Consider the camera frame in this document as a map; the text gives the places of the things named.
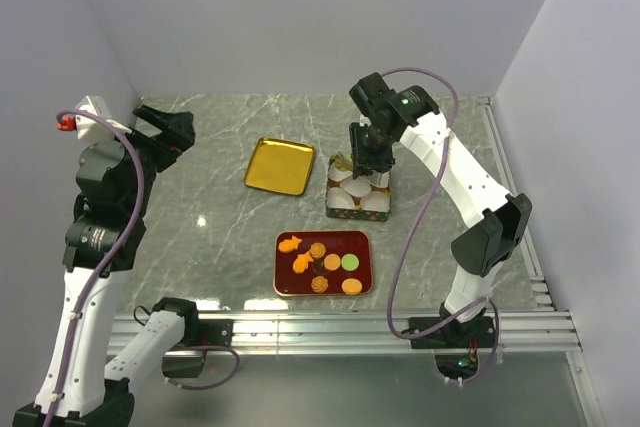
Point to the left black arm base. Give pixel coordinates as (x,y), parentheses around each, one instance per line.
(183,362)

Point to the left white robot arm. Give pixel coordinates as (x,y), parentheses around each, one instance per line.
(117,169)

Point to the gold tin lid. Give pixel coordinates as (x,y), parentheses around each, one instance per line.
(280,166)

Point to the orange fish cookie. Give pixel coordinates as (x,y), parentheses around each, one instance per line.
(302,263)
(289,245)

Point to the red lacquer tray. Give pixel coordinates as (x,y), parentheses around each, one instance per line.
(322,263)

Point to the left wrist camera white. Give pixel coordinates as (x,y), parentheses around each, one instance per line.
(91,121)

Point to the aluminium front rail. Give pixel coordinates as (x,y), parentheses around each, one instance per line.
(344,333)

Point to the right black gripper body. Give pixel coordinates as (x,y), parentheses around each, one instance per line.
(369,149)

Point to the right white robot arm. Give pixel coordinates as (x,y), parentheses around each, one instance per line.
(495,219)

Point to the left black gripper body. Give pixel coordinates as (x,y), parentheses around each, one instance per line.
(163,149)

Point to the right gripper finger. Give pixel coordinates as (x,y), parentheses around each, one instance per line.
(343,155)
(382,179)

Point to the green round cookie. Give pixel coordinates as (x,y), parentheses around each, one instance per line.
(343,164)
(350,262)

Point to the white paper cup liner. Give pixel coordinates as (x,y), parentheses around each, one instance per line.
(356,187)
(381,179)
(336,174)
(337,198)
(375,201)

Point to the swirl cookie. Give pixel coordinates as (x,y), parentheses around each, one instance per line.
(319,284)
(317,250)

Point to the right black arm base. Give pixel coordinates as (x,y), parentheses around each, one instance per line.
(463,351)

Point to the round orange cookie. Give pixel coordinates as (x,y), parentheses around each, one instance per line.
(351,286)
(332,262)

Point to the green cookie tin box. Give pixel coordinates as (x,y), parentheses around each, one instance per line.
(379,182)

